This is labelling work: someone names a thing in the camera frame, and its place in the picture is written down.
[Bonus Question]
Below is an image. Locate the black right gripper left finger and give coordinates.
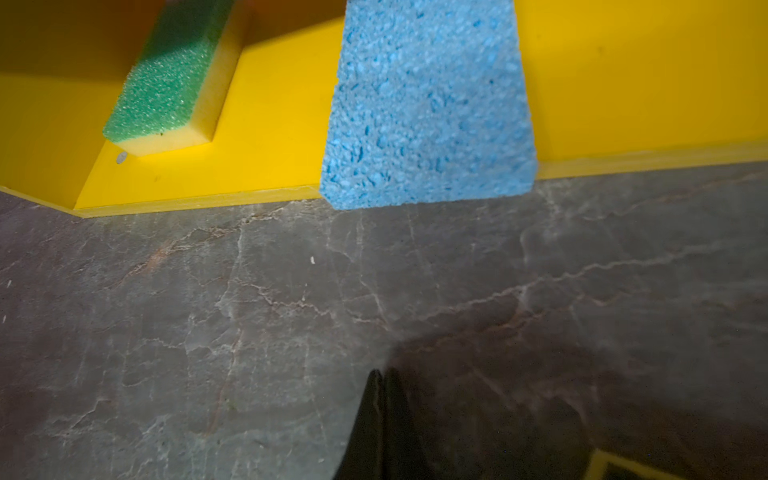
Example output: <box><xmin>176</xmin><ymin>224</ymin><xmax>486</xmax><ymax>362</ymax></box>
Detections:
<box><xmin>333</xmin><ymin>370</ymin><xmax>384</xmax><ymax>480</ymax></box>

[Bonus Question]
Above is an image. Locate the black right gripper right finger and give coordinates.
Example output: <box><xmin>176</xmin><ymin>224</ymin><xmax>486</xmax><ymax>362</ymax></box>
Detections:
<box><xmin>384</xmin><ymin>368</ymin><xmax>435</xmax><ymax>479</ymax></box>

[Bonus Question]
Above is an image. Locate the dark green wavy sponge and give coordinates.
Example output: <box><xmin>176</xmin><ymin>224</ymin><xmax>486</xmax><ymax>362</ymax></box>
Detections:
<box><xmin>583</xmin><ymin>449</ymin><xmax>684</xmax><ymax>480</ymax></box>

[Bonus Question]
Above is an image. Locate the blue sponge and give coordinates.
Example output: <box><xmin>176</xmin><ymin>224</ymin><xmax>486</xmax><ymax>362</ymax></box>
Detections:
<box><xmin>320</xmin><ymin>0</ymin><xmax>538</xmax><ymax>210</ymax></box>

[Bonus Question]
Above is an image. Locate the bright green yellow sponge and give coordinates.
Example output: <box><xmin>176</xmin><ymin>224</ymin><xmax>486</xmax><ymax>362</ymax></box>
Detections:
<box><xmin>101</xmin><ymin>0</ymin><xmax>253</xmax><ymax>158</ymax></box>

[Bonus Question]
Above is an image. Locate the yellow wooden two-tier shelf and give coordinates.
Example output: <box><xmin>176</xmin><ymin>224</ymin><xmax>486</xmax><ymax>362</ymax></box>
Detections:
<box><xmin>0</xmin><ymin>0</ymin><xmax>768</xmax><ymax>219</ymax></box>

